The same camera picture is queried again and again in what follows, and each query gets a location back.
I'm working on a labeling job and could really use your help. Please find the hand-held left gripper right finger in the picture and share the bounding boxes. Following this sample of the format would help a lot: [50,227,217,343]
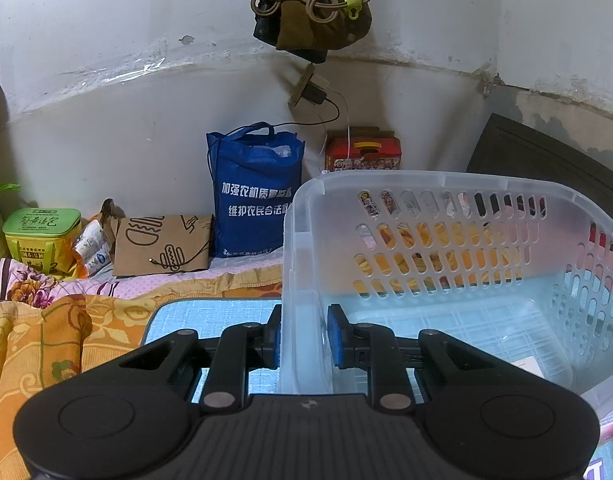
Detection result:
[327,304,488,411]

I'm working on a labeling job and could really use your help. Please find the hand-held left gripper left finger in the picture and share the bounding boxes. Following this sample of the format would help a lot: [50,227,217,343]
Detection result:
[117,305,283,409]

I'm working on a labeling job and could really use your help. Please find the clear plastic basket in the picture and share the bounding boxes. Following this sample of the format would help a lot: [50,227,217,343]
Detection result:
[280,170,613,395]

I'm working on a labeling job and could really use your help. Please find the light blue mat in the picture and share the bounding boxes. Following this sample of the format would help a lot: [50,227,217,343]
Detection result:
[140,298,282,403]

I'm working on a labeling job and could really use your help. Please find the blue tote bag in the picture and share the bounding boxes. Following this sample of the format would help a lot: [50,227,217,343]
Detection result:
[205,122,306,259]

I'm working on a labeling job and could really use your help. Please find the pink floral bed sheet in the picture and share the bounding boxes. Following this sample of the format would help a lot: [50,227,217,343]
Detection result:
[0,252,285,307]

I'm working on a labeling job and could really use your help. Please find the brown printed paper bag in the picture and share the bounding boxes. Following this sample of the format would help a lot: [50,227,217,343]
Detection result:
[102,199,214,278]

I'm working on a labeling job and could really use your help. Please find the red cardboard box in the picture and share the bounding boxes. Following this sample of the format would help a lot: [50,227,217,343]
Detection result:
[325,127,402,173]

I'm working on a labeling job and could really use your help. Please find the white card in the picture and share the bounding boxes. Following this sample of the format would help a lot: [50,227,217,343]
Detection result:
[507,356,551,378]

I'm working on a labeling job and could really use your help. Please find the white snack packets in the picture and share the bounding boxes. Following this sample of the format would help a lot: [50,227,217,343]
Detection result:
[74,220,112,277]

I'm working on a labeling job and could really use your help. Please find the orange floral blanket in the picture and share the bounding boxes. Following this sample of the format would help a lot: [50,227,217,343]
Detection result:
[0,294,160,423]

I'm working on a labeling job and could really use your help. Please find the black charger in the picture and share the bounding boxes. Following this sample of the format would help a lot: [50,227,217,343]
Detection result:
[302,82,328,107]

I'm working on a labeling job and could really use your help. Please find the green tin box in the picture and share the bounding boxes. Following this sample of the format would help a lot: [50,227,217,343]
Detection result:
[2,207,83,276]

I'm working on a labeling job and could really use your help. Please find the dark wooden headboard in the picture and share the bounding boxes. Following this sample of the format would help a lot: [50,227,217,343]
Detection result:
[465,113,613,211]

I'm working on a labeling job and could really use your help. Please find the olive cloth bag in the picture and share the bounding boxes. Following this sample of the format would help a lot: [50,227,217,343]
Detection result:
[252,0,373,63]

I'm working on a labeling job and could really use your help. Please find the black cable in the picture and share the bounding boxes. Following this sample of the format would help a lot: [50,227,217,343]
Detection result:
[271,99,340,131]

